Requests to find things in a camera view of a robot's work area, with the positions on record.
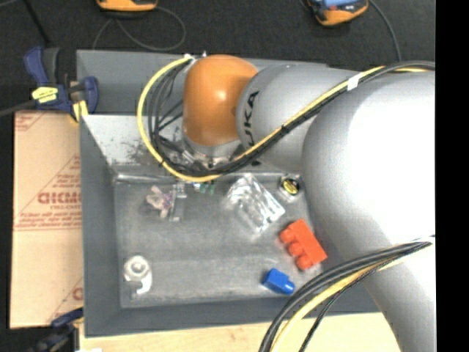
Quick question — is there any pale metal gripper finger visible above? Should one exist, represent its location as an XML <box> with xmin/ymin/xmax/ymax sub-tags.
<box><xmin>169</xmin><ymin>181</ymin><xmax>188</xmax><ymax>223</ymax></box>

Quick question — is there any clear pink plastic thing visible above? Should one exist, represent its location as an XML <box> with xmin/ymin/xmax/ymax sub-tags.
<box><xmin>145</xmin><ymin>185</ymin><xmax>174</xmax><ymax>219</ymax></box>

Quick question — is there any grey metal bin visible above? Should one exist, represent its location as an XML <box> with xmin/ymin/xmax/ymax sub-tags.
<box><xmin>75</xmin><ymin>49</ymin><xmax>384</xmax><ymax>337</ymax></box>

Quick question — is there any clear plastic box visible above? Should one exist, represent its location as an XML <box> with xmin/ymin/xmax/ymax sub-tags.
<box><xmin>222</xmin><ymin>173</ymin><xmax>287</xmax><ymax>241</ymax></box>

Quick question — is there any blue toy brick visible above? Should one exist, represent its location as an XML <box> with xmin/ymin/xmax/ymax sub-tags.
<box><xmin>261</xmin><ymin>268</ymin><xmax>296</xmax><ymax>296</ymax></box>

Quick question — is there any red toy brick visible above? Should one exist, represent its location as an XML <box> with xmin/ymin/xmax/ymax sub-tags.
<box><xmin>278</xmin><ymin>218</ymin><xmax>328</xmax><ymax>271</ymax></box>

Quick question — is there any brown cardboard board red print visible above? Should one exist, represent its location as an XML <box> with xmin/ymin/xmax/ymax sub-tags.
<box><xmin>9</xmin><ymin>110</ymin><xmax>85</xmax><ymax>329</ymax></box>

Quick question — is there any white plastic ring piece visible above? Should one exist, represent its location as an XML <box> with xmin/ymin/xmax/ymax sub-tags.
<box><xmin>122</xmin><ymin>254</ymin><xmax>153</xmax><ymax>296</ymax></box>

